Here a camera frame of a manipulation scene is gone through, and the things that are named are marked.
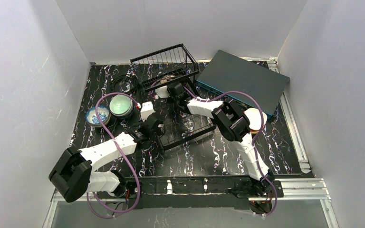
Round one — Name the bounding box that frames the black wire dish rack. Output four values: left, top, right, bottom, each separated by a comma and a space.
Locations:
130, 44, 216, 151

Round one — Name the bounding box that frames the green lined ceramic bowl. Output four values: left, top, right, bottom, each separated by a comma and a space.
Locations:
109, 95, 134, 118

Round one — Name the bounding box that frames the blue white patterned bowl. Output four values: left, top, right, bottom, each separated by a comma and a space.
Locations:
85, 105, 111, 127

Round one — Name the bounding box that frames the orange bowl white inside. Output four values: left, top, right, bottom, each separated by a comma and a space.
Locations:
244, 108, 262, 135

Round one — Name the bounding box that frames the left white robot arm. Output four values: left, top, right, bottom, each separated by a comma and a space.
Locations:
48, 113, 164, 202

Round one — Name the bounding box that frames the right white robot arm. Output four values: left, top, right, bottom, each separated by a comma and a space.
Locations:
166, 82, 278, 197

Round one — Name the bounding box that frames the beige ceramic bowl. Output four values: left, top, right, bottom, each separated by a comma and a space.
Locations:
160, 75, 175, 84

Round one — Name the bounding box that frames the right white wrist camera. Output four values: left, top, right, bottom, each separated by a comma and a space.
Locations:
154, 86, 170, 99

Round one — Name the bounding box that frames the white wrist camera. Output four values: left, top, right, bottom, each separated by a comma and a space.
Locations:
154, 86, 170, 99
140, 101, 155, 121

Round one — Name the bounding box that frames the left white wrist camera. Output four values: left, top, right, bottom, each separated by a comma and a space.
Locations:
140, 101, 155, 121

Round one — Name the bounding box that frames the coiled black cable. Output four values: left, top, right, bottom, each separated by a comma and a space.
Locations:
110, 74, 139, 95

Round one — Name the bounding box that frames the grey teal network switch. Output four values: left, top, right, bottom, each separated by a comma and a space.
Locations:
196, 50, 290, 118

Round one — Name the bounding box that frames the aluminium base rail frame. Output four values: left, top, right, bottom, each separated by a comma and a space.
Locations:
43, 176, 338, 228

